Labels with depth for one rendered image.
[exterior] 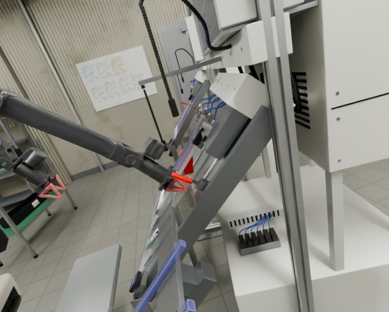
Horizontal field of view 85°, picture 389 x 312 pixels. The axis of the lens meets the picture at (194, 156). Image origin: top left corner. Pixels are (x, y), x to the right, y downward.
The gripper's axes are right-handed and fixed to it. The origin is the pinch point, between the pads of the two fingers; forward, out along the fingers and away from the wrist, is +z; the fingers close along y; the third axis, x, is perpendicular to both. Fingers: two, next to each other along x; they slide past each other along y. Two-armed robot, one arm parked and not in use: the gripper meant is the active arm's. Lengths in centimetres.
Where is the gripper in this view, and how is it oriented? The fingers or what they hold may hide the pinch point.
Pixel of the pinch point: (185, 189)
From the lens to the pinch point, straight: 80.5
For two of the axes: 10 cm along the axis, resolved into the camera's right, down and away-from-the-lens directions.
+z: 8.2, 5.4, 2.2
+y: -0.2, -3.5, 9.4
